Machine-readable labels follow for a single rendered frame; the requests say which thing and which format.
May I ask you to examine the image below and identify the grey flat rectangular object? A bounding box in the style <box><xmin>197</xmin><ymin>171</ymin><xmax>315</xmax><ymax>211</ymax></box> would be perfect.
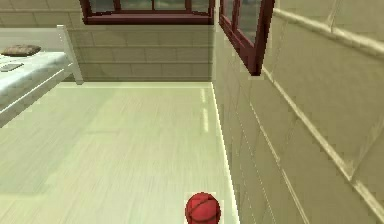
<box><xmin>0</xmin><ymin>62</ymin><xmax>25</xmax><ymax>73</ymax></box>

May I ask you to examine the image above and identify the dark red framed window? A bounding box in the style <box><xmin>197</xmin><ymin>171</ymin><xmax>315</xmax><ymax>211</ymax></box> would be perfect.
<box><xmin>218</xmin><ymin>0</ymin><xmax>276</xmax><ymax>77</ymax></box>
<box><xmin>79</xmin><ymin>0</ymin><xmax>216</xmax><ymax>26</ymax></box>

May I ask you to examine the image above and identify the white bed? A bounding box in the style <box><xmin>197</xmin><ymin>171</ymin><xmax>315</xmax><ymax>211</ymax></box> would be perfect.
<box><xmin>0</xmin><ymin>24</ymin><xmax>85</xmax><ymax>129</ymax></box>

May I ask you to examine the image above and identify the brown pillow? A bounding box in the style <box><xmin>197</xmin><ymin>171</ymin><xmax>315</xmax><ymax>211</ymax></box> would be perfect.
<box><xmin>0</xmin><ymin>44</ymin><xmax>42</xmax><ymax>57</ymax></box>

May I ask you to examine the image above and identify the red basketball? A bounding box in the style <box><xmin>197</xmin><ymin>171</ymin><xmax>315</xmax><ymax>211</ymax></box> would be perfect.
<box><xmin>184</xmin><ymin>192</ymin><xmax>222</xmax><ymax>224</ymax></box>

